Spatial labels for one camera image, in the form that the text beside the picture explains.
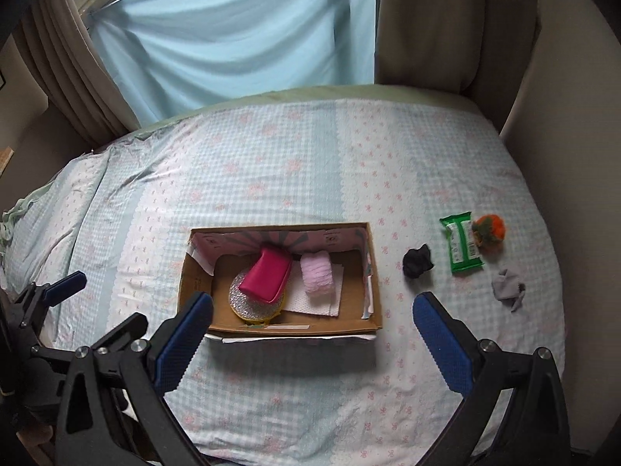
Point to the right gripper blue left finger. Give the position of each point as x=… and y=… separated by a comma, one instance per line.
x=177, y=340

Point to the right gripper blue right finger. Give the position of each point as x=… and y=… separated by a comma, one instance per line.
x=441, y=334

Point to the grey cloth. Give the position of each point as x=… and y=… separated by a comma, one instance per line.
x=508, y=288

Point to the black sock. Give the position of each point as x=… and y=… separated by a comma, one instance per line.
x=417, y=261

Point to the magenta leather pouch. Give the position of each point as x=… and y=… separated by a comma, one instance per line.
x=267, y=278

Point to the orange green pompom ball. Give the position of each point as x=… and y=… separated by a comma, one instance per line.
x=489, y=232

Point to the pink fluffy plush item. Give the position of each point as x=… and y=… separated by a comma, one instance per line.
x=317, y=275

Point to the cardboard box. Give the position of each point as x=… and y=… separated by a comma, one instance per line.
x=214, y=256

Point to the checkered floral bed sheet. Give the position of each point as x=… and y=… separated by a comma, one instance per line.
x=123, y=217

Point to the white paper napkin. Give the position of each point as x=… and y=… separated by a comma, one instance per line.
x=298, y=301

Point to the beige curtain left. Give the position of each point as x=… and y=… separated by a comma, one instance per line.
x=60, y=55

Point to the beige curtain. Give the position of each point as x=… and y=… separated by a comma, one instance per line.
x=60, y=55
x=477, y=49

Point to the beige curtain right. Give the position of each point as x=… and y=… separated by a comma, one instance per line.
x=477, y=49

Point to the light blue curtain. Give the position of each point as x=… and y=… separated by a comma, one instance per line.
x=169, y=57

